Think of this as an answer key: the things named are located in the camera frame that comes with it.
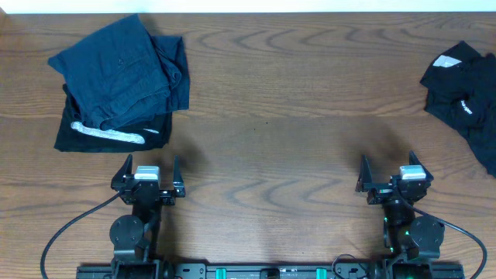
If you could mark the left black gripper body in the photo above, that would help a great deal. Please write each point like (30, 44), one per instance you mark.
(146, 190)

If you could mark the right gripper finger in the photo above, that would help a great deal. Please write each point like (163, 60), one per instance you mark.
(364, 180)
(413, 160)

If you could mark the black polo shirt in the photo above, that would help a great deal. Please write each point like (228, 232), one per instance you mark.
(460, 86)

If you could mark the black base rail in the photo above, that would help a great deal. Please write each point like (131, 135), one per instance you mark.
(202, 271)

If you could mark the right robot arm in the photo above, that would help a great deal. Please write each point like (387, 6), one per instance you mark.
(413, 239)

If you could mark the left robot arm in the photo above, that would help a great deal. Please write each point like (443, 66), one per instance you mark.
(135, 236)

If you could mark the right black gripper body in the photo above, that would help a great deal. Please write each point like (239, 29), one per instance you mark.
(387, 188)

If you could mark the folded dark blue shorts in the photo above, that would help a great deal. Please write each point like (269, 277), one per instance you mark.
(121, 74)

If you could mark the folded black garment white stripe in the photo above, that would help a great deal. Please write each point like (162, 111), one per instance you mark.
(74, 136)

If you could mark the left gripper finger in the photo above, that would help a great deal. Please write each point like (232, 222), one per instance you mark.
(178, 182)
(120, 179)

